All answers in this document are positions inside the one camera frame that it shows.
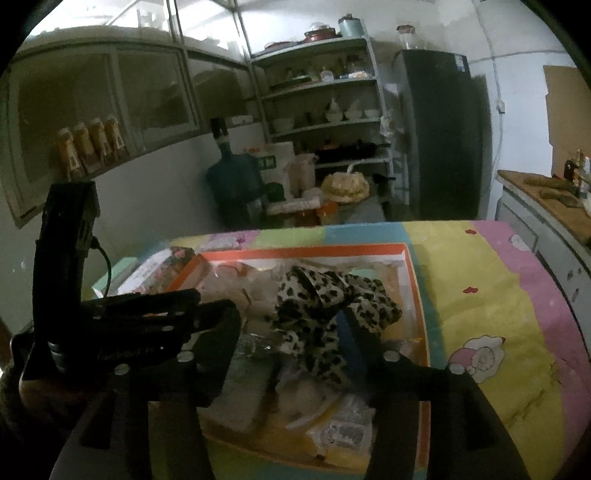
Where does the clear tissue pack floral label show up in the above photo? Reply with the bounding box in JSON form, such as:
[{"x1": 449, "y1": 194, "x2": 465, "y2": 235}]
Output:
[{"x1": 117, "y1": 246, "x2": 199, "y2": 296}]

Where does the dark grey fridge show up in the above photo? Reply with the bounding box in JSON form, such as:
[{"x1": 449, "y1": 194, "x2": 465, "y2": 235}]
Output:
[{"x1": 392, "y1": 49, "x2": 490, "y2": 221}]

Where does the cardboard sheet on wall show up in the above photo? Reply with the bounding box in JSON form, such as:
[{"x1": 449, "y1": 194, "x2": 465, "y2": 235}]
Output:
[{"x1": 542, "y1": 65, "x2": 591, "y2": 178}]

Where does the black pan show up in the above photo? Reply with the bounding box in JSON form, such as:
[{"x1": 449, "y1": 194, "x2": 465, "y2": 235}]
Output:
[{"x1": 318, "y1": 141, "x2": 391, "y2": 160}]

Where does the colourful printed blanket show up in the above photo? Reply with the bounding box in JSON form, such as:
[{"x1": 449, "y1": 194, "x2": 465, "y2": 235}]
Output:
[{"x1": 139, "y1": 219, "x2": 587, "y2": 480}]

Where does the blue water jug with pump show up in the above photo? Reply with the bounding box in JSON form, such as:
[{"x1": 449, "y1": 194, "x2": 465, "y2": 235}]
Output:
[{"x1": 205, "y1": 117, "x2": 265, "y2": 227}]

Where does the white sack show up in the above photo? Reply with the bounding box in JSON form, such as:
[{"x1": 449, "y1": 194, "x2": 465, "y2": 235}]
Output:
[{"x1": 242, "y1": 142, "x2": 296, "y2": 195}]

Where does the mint green box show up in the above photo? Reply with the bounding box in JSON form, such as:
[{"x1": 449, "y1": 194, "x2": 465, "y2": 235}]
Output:
[{"x1": 91, "y1": 256, "x2": 139, "y2": 298}]

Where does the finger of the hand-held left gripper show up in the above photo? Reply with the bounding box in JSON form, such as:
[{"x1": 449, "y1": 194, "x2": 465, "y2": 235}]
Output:
[
  {"x1": 148, "y1": 318, "x2": 199, "y2": 354},
  {"x1": 139, "y1": 288, "x2": 202, "y2": 321}
]

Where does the person's left forearm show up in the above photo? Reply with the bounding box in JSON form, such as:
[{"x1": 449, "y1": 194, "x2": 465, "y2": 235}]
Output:
[{"x1": 0, "y1": 360, "x2": 28, "y2": 462}]

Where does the pink plastic pitcher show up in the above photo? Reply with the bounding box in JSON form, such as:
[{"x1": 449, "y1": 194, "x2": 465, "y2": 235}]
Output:
[{"x1": 284, "y1": 154, "x2": 319, "y2": 195}]

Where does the cluster of condiment bottles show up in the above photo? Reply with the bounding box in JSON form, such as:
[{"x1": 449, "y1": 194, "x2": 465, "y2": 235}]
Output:
[{"x1": 563, "y1": 148, "x2": 591, "y2": 199}]

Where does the white shelf unit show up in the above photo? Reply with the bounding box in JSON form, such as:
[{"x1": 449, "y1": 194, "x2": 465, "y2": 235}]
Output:
[{"x1": 249, "y1": 34, "x2": 393, "y2": 217}]

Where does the kitchen counter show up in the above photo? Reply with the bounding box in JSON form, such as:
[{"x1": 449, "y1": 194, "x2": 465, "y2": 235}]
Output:
[{"x1": 496, "y1": 168, "x2": 591, "y2": 315}]

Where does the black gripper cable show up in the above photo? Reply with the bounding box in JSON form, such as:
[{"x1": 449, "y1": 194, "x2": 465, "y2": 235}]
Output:
[{"x1": 90, "y1": 237, "x2": 114, "y2": 298}]

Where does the red pot with lid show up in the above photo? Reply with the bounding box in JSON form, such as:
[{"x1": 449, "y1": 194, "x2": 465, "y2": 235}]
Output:
[{"x1": 304, "y1": 23, "x2": 338, "y2": 44}]

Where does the floral tissue packet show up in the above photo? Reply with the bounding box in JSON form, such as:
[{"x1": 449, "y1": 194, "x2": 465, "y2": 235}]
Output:
[{"x1": 203, "y1": 351, "x2": 278, "y2": 430}]

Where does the leopard print cloth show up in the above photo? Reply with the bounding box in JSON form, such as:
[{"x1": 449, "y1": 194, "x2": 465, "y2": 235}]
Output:
[{"x1": 271, "y1": 265, "x2": 403, "y2": 386}]

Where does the yellow snack packet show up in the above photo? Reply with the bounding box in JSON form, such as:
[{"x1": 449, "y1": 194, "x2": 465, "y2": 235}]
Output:
[{"x1": 305, "y1": 394, "x2": 376, "y2": 460}]

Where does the yellow food in bag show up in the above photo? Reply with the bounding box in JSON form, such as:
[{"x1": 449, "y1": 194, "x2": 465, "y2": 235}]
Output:
[{"x1": 321, "y1": 171, "x2": 371, "y2": 204}]

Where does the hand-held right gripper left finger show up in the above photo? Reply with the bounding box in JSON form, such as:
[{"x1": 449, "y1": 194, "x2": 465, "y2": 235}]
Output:
[{"x1": 81, "y1": 299, "x2": 243, "y2": 480}]

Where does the cardboard box with orange rim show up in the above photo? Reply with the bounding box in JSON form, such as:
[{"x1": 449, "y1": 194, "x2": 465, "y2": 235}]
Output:
[{"x1": 164, "y1": 242, "x2": 432, "y2": 469}]

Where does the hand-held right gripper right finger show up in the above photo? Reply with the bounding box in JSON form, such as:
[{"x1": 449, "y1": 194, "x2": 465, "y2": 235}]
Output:
[{"x1": 337, "y1": 309, "x2": 532, "y2": 480}]

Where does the person's left hand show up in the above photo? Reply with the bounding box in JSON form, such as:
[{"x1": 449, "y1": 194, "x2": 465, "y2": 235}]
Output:
[{"x1": 18, "y1": 369, "x2": 109, "y2": 416}]

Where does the white wall cable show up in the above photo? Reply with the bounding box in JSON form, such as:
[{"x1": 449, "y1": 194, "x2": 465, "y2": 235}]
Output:
[{"x1": 475, "y1": 0, "x2": 506, "y2": 185}]

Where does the white framed interior window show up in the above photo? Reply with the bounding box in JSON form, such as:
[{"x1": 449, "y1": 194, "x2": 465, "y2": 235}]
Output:
[{"x1": 0, "y1": 37, "x2": 252, "y2": 229}]

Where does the row of white bowls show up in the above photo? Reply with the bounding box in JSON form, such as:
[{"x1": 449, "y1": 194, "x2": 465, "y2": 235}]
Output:
[{"x1": 272, "y1": 99, "x2": 382, "y2": 132}]

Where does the teal pot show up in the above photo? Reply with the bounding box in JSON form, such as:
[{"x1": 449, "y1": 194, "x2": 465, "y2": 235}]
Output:
[{"x1": 338, "y1": 15, "x2": 368, "y2": 38}]

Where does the orange drink bottle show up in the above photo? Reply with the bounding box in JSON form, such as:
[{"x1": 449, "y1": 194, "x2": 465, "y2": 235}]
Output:
[
  {"x1": 71, "y1": 124, "x2": 100, "y2": 174},
  {"x1": 104, "y1": 115, "x2": 130, "y2": 160},
  {"x1": 56, "y1": 128, "x2": 86, "y2": 181},
  {"x1": 88, "y1": 119, "x2": 116, "y2": 167}
]

